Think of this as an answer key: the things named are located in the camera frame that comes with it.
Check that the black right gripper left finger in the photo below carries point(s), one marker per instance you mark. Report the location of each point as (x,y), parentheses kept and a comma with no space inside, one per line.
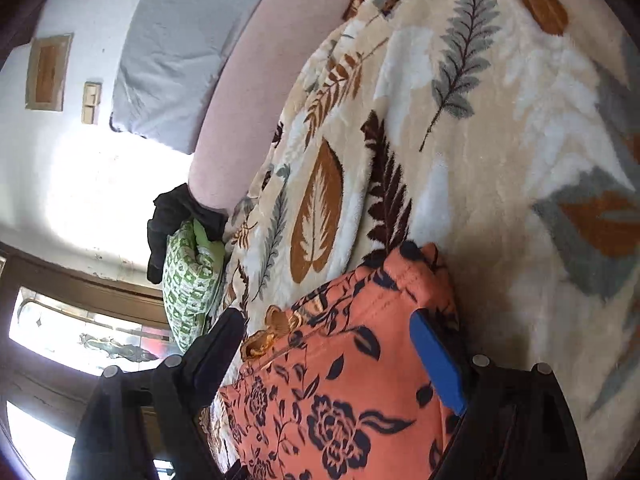
(111,440)

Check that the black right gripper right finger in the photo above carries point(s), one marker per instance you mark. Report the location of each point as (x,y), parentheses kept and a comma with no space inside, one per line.
(512,424)

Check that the black cloth bundle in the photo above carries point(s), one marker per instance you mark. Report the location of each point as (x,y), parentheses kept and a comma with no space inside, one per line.
(172,209)

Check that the beige wall switch plate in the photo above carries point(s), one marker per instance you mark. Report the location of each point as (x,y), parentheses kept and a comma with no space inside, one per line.
(91,99)

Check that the cream leaf-pattern fleece blanket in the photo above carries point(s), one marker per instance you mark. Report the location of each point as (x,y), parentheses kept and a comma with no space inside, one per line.
(505,133)

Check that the green white patterned pillow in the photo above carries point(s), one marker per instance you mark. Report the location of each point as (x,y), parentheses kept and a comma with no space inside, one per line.
(192,279)

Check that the brown framed wall panel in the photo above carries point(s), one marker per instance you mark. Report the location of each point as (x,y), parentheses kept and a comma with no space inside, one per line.
(47,65)

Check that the orange black floral garment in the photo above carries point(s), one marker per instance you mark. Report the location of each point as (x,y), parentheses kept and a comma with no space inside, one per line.
(332,387)

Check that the grey blue pillow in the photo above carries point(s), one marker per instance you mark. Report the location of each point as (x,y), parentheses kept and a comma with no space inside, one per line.
(171,61)

